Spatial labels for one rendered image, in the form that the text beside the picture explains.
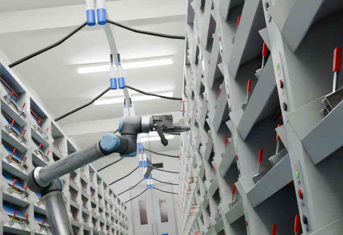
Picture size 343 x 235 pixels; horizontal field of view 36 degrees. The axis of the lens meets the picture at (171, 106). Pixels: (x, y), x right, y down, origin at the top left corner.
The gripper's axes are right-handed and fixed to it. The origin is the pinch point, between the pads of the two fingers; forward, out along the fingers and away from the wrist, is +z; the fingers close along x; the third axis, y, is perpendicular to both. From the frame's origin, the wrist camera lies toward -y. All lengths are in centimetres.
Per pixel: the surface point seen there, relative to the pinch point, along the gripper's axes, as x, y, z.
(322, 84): -189, -37, 19
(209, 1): -91, 29, 6
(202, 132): 21.7, 4.0, 9.0
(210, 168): 21.5, -17.0, 13.5
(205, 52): -48, 25, 7
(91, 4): 55, 100, -66
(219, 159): -49, -25, 13
